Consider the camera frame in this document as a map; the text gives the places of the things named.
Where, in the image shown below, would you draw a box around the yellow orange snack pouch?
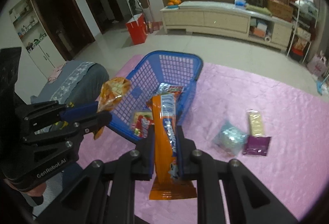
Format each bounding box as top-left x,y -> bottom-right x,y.
93,77 -> 132,140

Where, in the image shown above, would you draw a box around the large cracker pack green ends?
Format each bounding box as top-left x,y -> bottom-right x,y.
131,110 -> 154,138

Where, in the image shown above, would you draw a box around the orange snack bar wrapper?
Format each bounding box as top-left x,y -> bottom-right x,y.
149,93 -> 197,200

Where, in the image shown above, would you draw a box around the red silver snack bag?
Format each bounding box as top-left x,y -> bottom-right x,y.
156,83 -> 184,95

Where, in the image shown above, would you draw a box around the grey embroidered cushion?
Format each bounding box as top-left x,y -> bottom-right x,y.
31,60 -> 109,107

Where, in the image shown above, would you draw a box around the pink quilted table cloth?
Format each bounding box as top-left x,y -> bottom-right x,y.
77,54 -> 327,224

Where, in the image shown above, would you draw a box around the purple snack packet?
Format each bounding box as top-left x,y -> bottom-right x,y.
242,136 -> 272,156

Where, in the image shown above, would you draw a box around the silver blue snack packet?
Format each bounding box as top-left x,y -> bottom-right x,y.
212,121 -> 248,156

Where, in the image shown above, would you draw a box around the small clear cracker packet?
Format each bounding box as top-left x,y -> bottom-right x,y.
247,109 -> 265,137

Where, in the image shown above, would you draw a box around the blue plastic basket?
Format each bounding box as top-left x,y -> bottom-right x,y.
107,51 -> 204,143

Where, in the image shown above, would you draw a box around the red paper bag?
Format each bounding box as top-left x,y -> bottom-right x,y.
125,13 -> 148,45

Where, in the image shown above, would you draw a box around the oranges on blue plate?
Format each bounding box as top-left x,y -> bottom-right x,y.
167,0 -> 182,9

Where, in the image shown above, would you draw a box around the beige TV cabinet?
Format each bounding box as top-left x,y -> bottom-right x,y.
161,1 -> 293,52

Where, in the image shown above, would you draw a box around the pink shopping bag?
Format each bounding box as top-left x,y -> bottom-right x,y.
307,52 -> 327,77

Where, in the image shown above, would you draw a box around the blue tissue box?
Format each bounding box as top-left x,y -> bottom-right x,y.
234,0 -> 247,8

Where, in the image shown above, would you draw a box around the green folded cloth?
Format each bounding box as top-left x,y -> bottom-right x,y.
245,4 -> 272,17

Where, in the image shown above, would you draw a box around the brown cardboard box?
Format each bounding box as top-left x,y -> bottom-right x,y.
267,0 -> 293,22

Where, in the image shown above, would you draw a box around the white metal shelf rack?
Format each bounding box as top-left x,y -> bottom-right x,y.
287,0 -> 319,63

